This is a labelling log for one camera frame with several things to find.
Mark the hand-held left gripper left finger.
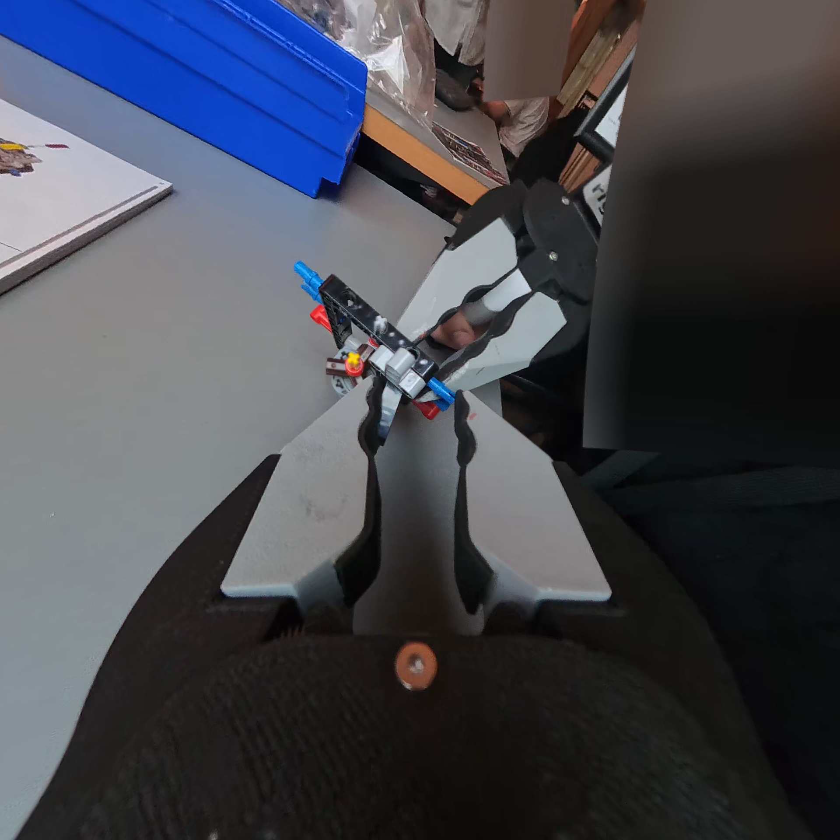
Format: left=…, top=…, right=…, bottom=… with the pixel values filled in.
left=220, top=378, right=388, bottom=609

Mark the black frame lego model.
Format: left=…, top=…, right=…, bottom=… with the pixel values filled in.
left=293, top=260, right=457, bottom=434

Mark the blue plastic bin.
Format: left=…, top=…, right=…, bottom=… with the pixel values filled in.
left=0, top=0, right=368, bottom=200

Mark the person's right hand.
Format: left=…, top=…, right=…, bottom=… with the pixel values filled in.
left=430, top=314, right=479, bottom=350

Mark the wooden edged side table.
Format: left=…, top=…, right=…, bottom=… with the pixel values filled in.
left=361, top=98, right=509, bottom=204

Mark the person's torso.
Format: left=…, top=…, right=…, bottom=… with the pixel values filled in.
left=584, top=453, right=840, bottom=840

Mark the white sign on black stand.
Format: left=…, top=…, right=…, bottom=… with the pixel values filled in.
left=571, top=79, right=634, bottom=224

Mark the clear plastic bag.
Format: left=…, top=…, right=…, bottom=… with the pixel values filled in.
left=289, top=0, right=441, bottom=132

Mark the colourful printed leaflet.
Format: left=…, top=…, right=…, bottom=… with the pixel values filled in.
left=433, top=125, right=509, bottom=188

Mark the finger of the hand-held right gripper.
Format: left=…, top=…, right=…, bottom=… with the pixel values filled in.
left=395, top=218, right=521, bottom=345
left=433, top=290, right=568, bottom=395

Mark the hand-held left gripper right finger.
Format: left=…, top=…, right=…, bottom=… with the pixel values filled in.
left=453, top=389, right=614, bottom=616

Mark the lego instruction booklet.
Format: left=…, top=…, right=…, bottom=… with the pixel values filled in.
left=0, top=98, right=174, bottom=296

